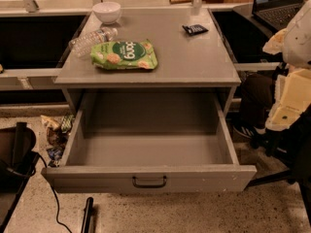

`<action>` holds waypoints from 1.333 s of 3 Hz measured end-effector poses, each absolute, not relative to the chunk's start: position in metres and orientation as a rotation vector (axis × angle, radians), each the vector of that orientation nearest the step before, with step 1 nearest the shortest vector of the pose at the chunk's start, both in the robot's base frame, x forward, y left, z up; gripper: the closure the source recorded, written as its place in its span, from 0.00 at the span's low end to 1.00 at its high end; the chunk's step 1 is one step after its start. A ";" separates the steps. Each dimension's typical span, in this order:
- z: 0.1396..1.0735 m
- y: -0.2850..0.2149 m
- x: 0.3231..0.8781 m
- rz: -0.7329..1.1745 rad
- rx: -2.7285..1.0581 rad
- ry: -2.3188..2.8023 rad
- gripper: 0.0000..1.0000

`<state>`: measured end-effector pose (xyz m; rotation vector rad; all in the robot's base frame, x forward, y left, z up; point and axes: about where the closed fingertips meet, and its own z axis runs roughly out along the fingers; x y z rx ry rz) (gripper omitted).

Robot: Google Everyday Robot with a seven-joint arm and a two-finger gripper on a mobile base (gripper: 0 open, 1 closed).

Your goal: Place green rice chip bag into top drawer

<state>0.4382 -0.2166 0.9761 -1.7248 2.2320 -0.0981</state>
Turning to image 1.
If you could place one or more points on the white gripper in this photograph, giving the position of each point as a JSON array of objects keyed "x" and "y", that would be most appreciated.
[{"x": 298, "y": 43}]

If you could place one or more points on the green rice chip bag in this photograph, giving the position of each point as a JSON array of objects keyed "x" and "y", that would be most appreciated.
[{"x": 123, "y": 55}]

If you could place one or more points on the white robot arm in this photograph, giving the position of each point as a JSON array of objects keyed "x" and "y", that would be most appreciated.
[{"x": 296, "y": 49}]

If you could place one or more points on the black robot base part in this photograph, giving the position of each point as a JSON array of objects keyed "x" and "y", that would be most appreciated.
[{"x": 17, "y": 165}]

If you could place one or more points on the grey cabinet with top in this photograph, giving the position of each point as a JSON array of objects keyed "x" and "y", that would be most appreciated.
[{"x": 178, "y": 47}]

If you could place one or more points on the open grey top drawer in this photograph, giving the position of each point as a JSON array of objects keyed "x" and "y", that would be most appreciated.
[{"x": 120, "y": 135}]

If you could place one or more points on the black laptop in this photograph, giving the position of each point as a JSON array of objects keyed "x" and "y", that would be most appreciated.
[{"x": 276, "y": 14}]

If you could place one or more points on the small black snack packet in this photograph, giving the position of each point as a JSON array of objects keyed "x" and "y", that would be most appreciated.
[{"x": 196, "y": 29}]

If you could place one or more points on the black sneaker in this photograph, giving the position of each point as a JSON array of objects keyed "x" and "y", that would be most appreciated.
[{"x": 246, "y": 130}]

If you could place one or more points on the white ceramic bowl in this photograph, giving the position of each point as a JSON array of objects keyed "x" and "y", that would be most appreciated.
[{"x": 107, "y": 12}]

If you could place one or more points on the clear plastic water bottle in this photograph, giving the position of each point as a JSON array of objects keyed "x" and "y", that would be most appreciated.
[{"x": 82, "y": 46}]

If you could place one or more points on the pile of snack packets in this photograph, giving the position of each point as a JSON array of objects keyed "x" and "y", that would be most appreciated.
[{"x": 57, "y": 136}]

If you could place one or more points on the black bar on floor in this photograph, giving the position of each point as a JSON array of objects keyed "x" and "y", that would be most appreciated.
[{"x": 88, "y": 220}]

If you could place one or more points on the black drawer handle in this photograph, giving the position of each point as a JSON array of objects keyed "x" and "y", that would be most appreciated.
[{"x": 149, "y": 183}]

